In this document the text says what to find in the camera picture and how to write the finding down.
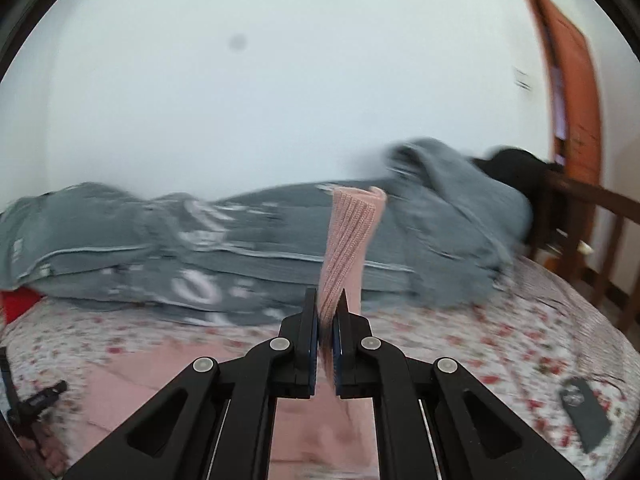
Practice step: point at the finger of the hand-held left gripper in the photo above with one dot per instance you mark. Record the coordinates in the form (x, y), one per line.
(40, 397)

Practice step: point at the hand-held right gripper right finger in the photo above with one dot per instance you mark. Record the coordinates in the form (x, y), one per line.
(338, 360)

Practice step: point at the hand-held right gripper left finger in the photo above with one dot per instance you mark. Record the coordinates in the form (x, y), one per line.
(311, 360)

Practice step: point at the pink knitted sweater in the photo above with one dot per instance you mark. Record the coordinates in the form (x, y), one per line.
(350, 240)

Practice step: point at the red cloth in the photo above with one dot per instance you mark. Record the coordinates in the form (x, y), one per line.
(15, 305)

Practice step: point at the grey printed quilt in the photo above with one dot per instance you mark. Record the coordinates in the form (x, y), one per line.
(240, 255)

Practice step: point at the floral bed sheet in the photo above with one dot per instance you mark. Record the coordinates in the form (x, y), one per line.
(500, 340)

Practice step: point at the black phone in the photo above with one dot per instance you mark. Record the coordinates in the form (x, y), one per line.
(585, 412)

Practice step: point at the black garment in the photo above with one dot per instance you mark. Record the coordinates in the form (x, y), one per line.
(515, 165)

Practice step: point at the orange wooden door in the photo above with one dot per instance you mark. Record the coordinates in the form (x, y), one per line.
(575, 85)

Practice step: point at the wooden bed rail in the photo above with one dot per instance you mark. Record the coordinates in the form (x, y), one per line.
(595, 200)

